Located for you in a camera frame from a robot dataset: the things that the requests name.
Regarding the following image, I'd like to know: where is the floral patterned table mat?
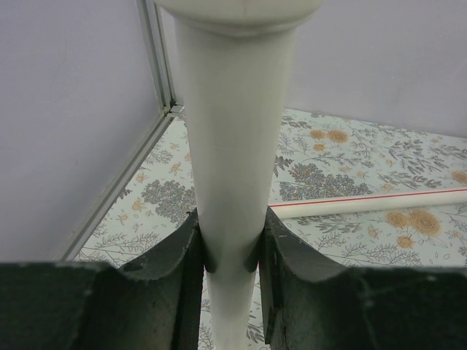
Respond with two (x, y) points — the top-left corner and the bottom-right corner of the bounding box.
(72, 107), (467, 350)

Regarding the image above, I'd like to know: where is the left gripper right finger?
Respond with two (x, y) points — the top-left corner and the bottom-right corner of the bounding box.
(259, 211), (466, 349)

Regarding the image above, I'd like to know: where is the aluminium frame profile left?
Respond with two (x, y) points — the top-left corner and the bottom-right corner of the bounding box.
(54, 0), (185, 262)

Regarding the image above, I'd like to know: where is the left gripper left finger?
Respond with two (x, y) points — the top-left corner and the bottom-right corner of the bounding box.
(1, 212), (204, 349)

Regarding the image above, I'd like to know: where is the white PVC pipe frame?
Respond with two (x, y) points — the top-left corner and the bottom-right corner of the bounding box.
(158, 1), (466, 349)

